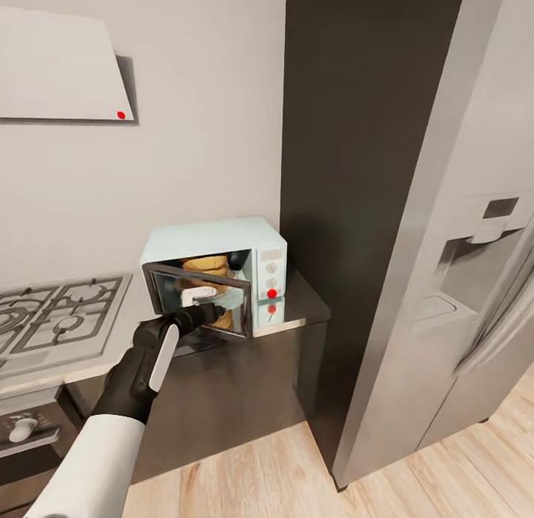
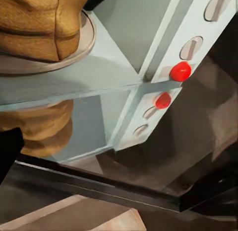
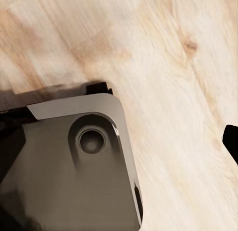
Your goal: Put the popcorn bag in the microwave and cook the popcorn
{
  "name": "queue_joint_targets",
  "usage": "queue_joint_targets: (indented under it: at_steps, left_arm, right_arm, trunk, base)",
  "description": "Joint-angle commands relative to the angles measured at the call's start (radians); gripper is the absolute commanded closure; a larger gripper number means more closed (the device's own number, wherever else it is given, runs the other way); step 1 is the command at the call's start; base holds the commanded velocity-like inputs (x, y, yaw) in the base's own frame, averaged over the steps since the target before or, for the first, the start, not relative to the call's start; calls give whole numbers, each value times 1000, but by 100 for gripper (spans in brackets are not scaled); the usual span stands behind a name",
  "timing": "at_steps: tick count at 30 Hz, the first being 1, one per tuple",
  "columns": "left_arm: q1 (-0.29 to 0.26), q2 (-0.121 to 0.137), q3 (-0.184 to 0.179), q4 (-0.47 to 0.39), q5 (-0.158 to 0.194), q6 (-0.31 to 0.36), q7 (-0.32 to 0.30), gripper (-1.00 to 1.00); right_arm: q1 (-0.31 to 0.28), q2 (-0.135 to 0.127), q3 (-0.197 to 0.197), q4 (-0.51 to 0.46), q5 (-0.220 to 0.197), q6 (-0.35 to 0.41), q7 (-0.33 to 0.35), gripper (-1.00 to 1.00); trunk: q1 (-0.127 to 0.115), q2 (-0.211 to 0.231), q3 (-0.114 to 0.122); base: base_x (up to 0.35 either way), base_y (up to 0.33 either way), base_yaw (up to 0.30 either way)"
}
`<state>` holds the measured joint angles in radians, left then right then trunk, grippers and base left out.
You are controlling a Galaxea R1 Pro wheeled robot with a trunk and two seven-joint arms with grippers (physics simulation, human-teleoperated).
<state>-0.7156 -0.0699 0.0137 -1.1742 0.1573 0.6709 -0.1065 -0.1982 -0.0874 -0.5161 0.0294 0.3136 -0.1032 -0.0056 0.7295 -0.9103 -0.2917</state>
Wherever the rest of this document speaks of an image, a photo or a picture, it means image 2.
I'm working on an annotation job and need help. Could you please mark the microwave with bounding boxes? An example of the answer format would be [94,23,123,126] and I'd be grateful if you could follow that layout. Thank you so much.
[0,0,238,221]

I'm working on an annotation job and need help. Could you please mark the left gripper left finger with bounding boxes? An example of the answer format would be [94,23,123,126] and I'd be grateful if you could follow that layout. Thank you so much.
[0,125,26,184]

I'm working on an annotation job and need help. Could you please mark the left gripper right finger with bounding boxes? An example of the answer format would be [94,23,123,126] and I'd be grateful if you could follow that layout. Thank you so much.
[222,125,238,164]

